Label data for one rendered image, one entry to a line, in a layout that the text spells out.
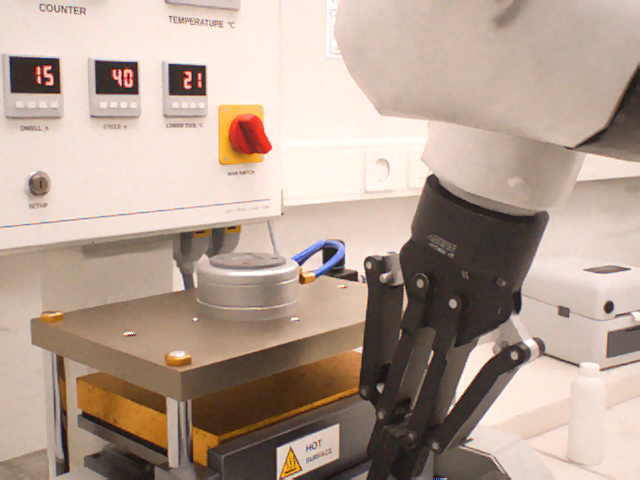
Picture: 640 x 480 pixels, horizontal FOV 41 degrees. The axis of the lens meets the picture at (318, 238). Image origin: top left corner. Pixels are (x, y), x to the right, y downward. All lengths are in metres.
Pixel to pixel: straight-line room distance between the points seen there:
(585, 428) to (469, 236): 0.86
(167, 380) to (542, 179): 0.25
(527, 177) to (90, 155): 0.38
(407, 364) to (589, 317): 1.07
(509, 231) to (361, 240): 1.03
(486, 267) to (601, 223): 1.58
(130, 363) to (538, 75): 0.32
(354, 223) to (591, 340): 0.48
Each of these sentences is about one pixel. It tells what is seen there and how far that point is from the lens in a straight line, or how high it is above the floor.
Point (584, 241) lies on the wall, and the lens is 2.01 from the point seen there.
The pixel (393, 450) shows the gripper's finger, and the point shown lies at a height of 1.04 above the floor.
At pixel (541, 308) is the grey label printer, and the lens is 1.67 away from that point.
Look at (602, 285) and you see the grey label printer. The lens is 1.59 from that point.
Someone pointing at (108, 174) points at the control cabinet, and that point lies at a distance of 0.72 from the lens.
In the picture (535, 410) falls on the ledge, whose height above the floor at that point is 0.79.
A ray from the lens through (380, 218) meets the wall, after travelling 1.52.
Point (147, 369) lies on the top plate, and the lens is 0.54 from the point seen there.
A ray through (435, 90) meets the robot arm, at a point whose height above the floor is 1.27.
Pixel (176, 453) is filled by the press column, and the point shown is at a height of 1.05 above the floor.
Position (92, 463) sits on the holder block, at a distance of 0.69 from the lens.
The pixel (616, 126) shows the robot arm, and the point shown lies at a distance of 0.38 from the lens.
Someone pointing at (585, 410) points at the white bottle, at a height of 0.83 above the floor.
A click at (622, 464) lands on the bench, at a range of 1.36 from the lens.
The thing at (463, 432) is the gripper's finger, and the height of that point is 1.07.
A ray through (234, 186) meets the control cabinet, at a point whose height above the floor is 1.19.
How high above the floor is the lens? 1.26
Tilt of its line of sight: 9 degrees down
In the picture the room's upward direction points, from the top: straight up
